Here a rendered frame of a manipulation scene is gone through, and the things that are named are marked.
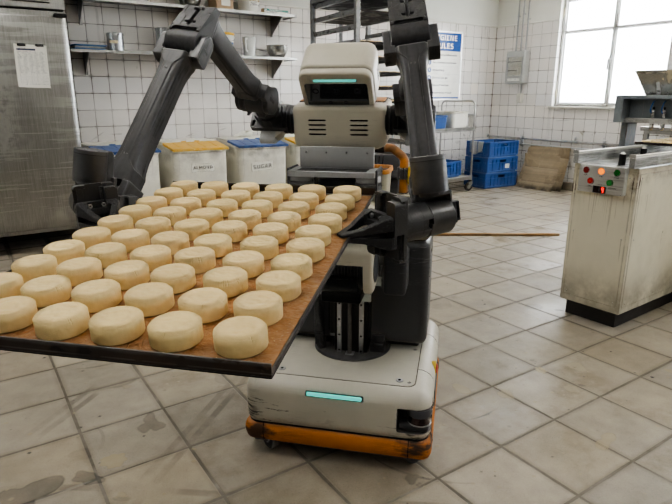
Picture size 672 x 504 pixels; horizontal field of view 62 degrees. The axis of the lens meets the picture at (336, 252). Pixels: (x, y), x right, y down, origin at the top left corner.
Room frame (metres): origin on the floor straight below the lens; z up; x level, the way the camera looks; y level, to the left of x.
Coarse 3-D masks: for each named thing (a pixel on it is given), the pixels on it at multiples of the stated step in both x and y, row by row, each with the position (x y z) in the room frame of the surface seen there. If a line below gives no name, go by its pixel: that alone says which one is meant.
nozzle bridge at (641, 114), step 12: (624, 96) 3.48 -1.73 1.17; (636, 96) 3.42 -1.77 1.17; (648, 96) 3.36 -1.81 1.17; (660, 96) 3.31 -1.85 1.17; (624, 108) 3.49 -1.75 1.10; (636, 108) 3.49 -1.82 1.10; (648, 108) 3.44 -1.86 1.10; (660, 108) 3.38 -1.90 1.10; (624, 120) 3.49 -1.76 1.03; (636, 120) 3.44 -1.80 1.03; (648, 120) 3.38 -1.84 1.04; (660, 120) 3.33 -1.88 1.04; (624, 132) 3.56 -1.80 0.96; (624, 144) 3.55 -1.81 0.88
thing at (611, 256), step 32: (608, 160) 3.04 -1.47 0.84; (576, 192) 2.93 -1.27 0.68; (640, 192) 2.71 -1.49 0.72; (576, 224) 2.91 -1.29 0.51; (608, 224) 2.78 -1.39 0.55; (640, 224) 2.74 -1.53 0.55; (576, 256) 2.90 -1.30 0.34; (608, 256) 2.76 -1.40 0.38; (640, 256) 2.77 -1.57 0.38; (576, 288) 2.88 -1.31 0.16; (608, 288) 2.74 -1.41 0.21; (640, 288) 2.80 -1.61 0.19; (608, 320) 2.75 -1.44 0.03
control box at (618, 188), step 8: (592, 168) 2.84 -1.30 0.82; (608, 168) 2.78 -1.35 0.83; (616, 168) 2.74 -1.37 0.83; (624, 168) 2.71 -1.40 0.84; (584, 176) 2.87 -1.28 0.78; (592, 176) 2.84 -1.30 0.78; (600, 176) 2.80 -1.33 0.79; (608, 176) 2.77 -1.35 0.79; (616, 176) 2.74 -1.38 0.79; (624, 176) 2.71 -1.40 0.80; (584, 184) 2.87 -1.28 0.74; (592, 184) 2.83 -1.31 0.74; (600, 184) 2.80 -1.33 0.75; (616, 184) 2.73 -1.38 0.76; (624, 184) 2.71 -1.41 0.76; (600, 192) 2.79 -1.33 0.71; (608, 192) 2.76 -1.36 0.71; (616, 192) 2.73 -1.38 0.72; (624, 192) 2.72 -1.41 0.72
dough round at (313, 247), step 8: (296, 240) 0.71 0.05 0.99; (304, 240) 0.71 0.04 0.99; (312, 240) 0.71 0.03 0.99; (320, 240) 0.71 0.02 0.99; (288, 248) 0.69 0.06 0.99; (296, 248) 0.68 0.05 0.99; (304, 248) 0.68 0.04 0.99; (312, 248) 0.68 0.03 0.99; (320, 248) 0.68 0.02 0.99; (312, 256) 0.68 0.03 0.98; (320, 256) 0.68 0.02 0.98
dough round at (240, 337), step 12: (228, 324) 0.48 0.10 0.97; (240, 324) 0.48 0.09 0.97; (252, 324) 0.48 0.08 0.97; (264, 324) 0.48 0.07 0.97; (216, 336) 0.46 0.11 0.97; (228, 336) 0.46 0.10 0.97; (240, 336) 0.46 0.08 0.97; (252, 336) 0.46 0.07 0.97; (264, 336) 0.47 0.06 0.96; (216, 348) 0.46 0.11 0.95; (228, 348) 0.45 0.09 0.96; (240, 348) 0.45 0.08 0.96; (252, 348) 0.45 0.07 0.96; (264, 348) 0.47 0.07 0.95
